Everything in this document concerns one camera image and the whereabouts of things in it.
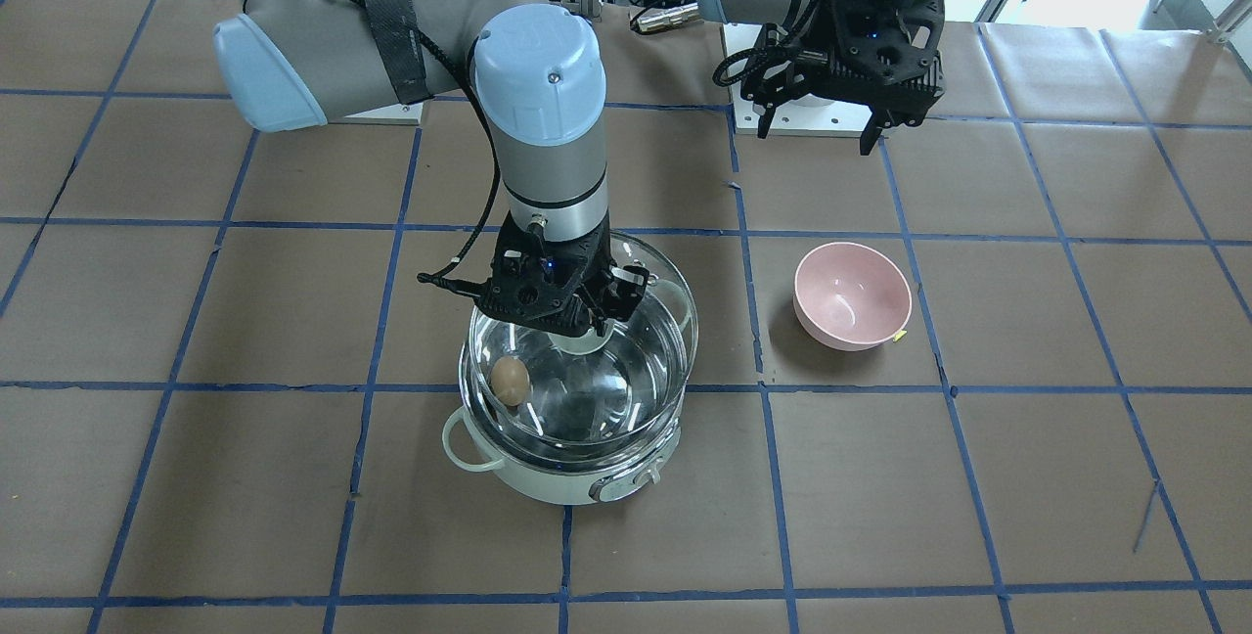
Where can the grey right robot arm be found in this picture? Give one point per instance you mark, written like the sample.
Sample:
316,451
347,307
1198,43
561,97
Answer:
533,75

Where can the brown egg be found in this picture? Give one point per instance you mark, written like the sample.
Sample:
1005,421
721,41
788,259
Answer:
509,381

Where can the glass pot lid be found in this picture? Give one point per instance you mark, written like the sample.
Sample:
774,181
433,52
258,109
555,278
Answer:
584,405

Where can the silver cylinder on table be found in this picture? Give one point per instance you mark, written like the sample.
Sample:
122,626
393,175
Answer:
653,20

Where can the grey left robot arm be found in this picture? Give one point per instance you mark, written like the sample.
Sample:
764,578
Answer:
759,12

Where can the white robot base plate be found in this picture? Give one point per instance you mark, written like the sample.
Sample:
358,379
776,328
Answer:
397,114

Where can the pink bowl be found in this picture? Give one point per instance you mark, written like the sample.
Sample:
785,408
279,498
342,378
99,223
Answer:
851,297

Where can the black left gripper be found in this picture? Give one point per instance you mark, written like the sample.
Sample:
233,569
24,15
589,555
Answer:
820,39

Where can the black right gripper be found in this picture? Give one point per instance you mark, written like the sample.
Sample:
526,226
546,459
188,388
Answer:
619,293

